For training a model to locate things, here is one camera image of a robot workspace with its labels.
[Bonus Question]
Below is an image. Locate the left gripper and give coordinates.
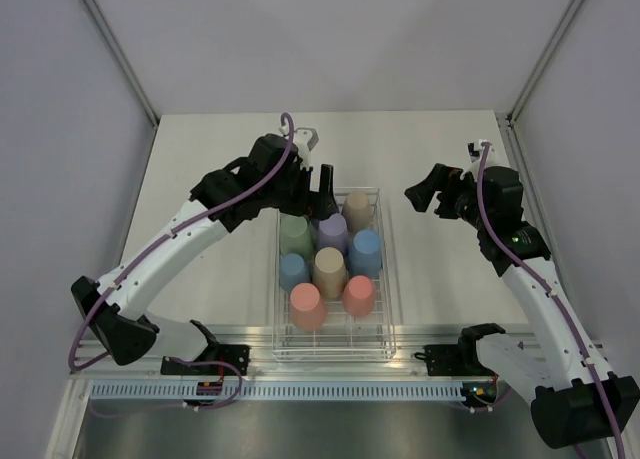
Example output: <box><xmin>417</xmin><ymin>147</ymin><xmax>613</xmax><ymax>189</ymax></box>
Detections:
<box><xmin>262</xmin><ymin>161</ymin><xmax>337</xmax><ymax>221</ymax></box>

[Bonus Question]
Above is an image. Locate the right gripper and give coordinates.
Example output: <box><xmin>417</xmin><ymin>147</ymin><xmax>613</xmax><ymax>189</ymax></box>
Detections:
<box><xmin>405</xmin><ymin>163</ymin><xmax>492</xmax><ymax>230</ymax></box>

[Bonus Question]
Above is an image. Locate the purple cup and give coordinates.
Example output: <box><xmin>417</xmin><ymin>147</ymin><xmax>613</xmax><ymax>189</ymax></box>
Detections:
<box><xmin>317</xmin><ymin>213</ymin><xmax>349</xmax><ymax>256</ymax></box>

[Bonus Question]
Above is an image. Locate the green cup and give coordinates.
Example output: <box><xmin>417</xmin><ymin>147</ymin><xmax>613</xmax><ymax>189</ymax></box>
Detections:
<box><xmin>279</xmin><ymin>214</ymin><xmax>313</xmax><ymax>260</ymax></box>

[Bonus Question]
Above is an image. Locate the beige cup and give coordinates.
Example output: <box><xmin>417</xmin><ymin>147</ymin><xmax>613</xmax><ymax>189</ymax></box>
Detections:
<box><xmin>313</xmin><ymin>247</ymin><xmax>348</xmax><ymax>300</ymax></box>
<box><xmin>341</xmin><ymin>191</ymin><xmax>372</xmax><ymax>234</ymax></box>

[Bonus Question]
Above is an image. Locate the blue cup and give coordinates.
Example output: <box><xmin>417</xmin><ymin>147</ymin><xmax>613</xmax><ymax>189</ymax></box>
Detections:
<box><xmin>279</xmin><ymin>253</ymin><xmax>311</xmax><ymax>293</ymax></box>
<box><xmin>348</xmin><ymin>229</ymin><xmax>382</xmax><ymax>279</ymax></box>

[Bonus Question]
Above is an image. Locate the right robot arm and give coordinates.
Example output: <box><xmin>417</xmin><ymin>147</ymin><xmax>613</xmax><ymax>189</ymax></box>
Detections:
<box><xmin>404</xmin><ymin>164</ymin><xmax>639</xmax><ymax>457</ymax></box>

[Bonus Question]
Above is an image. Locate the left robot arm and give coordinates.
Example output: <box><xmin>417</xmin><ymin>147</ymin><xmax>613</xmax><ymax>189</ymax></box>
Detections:
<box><xmin>71</xmin><ymin>128</ymin><xmax>338</xmax><ymax>375</ymax></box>

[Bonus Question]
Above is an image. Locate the right pink cup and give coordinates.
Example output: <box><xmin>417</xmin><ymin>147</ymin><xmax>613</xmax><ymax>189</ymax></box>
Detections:
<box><xmin>342</xmin><ymin>275</ymin><xmax>376</xmax><ymax>318</ymax></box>

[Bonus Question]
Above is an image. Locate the pink cup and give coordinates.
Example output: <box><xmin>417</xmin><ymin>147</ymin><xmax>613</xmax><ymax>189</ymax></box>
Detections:
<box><xmin>342</xmin><ymin>275</ymin><xmax>376</xmax><ymax>318</ymax></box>
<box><xmin>290</xmin><ymin>283</ymin><xmax>327</xmax><ymax>331</ymax></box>

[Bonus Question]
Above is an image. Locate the left pink cup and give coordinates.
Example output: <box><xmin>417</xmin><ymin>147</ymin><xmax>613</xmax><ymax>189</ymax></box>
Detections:
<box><xmin>290</xmin><ymin>283</ymin><xmax>327</xmax><ymax>331</ymax></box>

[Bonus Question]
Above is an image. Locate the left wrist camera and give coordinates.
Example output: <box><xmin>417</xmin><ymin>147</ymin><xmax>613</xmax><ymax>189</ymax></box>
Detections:
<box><xmin>294</xmin><ymin>127</ymin><xmax>319</xmax><ymax>156</ymax></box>

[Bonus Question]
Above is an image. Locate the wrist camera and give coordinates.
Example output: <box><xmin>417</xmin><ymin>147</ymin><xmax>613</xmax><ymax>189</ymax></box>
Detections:
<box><xmin>294</xmin><ymin>127</ymin><xmax>319</xmax><ymax>156</ymax></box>
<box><xmin>467</xmin><ymin>140</ymin><xmax>500</xmax><ymax>167</ymax></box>

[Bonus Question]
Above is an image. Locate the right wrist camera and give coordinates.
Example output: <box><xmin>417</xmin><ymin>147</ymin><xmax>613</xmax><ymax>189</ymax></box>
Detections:
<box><xmin>467</xmin><ymin>140</ymin><xmax>500</xmax><ymax>167</ymax></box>

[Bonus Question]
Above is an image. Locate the white wire dish rack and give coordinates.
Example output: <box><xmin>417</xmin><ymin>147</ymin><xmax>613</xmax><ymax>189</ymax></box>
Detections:
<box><xmin>272</xmin><ymin>187</ymin><xmax>397</xmax><ymax>362</ymax></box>

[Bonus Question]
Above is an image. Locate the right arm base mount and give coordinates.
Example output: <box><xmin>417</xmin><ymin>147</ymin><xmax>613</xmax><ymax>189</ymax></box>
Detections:
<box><xmin>412</xmin><ymin>344</ymin><xmax>485</xmax><ymax>377</ymax></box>

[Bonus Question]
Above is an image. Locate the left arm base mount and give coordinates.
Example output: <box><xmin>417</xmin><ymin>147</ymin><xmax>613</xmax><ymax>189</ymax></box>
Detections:
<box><xmin>160</xmin><ymin>344</ymin><xmax>250</xmax><ymax>376</ymax></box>

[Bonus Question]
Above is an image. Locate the aluminium rail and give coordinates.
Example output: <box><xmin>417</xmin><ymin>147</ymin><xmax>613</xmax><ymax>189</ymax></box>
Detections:
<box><xmin>67</xmin><ymin>323</ymin><xmax>461</xmax><ymax>377</ymax></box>

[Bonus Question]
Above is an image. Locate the slotted cable duct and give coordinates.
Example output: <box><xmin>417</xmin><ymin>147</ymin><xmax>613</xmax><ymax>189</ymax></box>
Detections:
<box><xmin>90</xmin><ymin>380</ymin><xmax>464</xmax><ymax>402</ymax></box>

